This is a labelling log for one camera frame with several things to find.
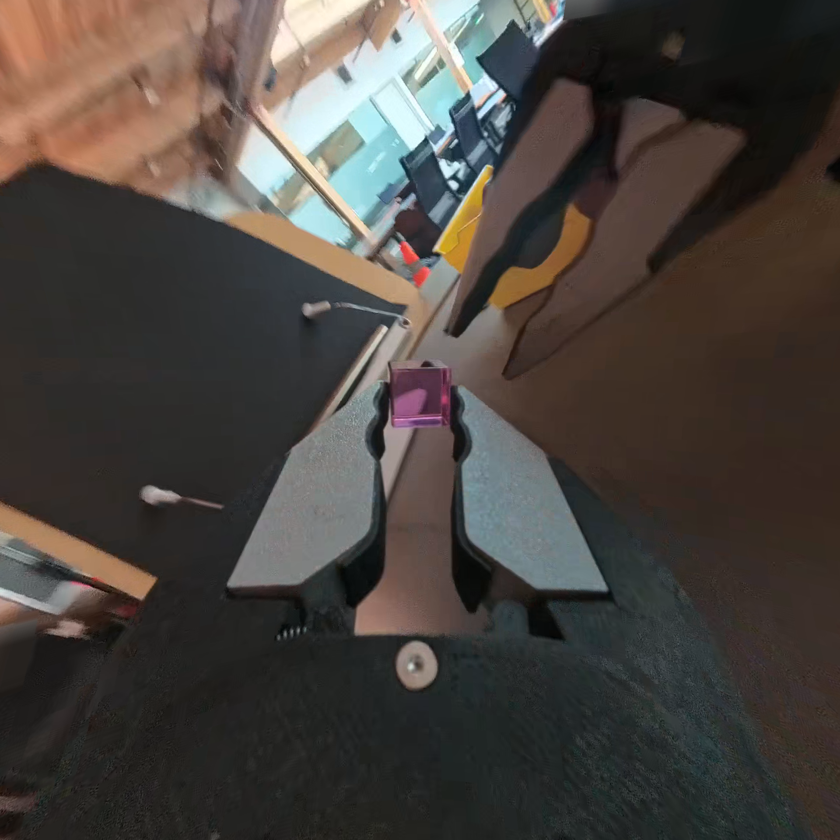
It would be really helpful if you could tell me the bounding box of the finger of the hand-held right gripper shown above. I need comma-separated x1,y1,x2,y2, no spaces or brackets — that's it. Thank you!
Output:
446,79,618,339
502,105,750,382

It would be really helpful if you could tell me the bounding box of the dark red chair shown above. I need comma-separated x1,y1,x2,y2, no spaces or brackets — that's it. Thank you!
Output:
394,205,442,258

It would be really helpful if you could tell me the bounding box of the black office chair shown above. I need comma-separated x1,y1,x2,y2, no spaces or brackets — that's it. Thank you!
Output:
399,138,463,214
448,92,503,173
476,20,542,99

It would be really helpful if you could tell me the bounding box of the black wooden book stand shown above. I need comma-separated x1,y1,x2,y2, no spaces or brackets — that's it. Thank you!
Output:
0,164,424,599

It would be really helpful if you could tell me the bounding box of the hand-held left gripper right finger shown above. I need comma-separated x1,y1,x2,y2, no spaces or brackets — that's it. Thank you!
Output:
450,384,613,613

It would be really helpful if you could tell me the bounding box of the purple transparent cube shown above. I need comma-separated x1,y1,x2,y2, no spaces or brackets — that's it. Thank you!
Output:
388,359,454,429

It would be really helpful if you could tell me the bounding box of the yellow plastic bin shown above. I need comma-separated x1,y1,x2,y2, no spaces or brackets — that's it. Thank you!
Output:
435,164,597,311

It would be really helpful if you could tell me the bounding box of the wooden window post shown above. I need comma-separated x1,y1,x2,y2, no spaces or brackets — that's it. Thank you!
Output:
249,105,378,253

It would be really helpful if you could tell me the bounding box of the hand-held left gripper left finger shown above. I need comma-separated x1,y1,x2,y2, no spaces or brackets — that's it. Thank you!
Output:
226,381,389,609

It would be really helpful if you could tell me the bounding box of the orange traffic cone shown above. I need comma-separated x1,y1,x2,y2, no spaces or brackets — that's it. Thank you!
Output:
398,239,434,290

